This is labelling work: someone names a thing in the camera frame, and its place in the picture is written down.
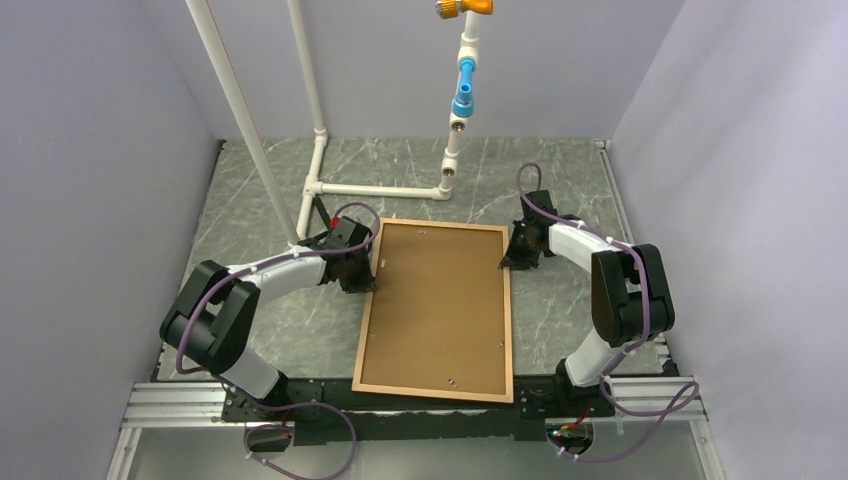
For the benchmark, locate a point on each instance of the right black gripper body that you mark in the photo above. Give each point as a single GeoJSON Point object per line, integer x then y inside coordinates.
{"type": "Point", "coordinates": [529, 255]}

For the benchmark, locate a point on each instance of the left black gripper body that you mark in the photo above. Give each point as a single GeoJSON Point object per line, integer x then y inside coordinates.
{"type": "Point", "coordinates": [358, 276]}

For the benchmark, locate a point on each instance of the orange pipe fitting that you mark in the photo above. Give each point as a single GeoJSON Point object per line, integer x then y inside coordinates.
{"type": "Point", "coordinates": [448, 9]}

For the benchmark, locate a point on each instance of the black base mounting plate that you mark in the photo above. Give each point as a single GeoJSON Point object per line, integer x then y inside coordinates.
{"type": "Point", "coordinates": [328, 410]}

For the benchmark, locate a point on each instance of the aluminium rail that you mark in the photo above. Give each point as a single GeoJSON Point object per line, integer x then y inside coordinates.
{"type": "Point", "coordinates": [198, 404]}

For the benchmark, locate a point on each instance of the brown fibreboard backing board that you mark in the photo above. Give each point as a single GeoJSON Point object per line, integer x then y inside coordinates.
{"type": "Point", "coordinates": [437, 305]}

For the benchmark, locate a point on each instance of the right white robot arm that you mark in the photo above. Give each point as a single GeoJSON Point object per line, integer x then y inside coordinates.
{"type": "Point", "coordinates": [631, 301]}

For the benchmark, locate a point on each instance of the blue pipe fitting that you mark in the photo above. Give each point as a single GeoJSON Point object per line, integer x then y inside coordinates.
{"type": "Point", "coordinates": [463, 103]}

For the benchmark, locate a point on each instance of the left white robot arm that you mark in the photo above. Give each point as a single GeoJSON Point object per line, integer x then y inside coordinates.
{"type": "Point", "coordinates": [212, 316]}

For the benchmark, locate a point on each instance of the brown wooden picture frame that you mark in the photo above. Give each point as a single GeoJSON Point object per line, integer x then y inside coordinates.
{"type": "Point", "coordinates": [437, 394]}

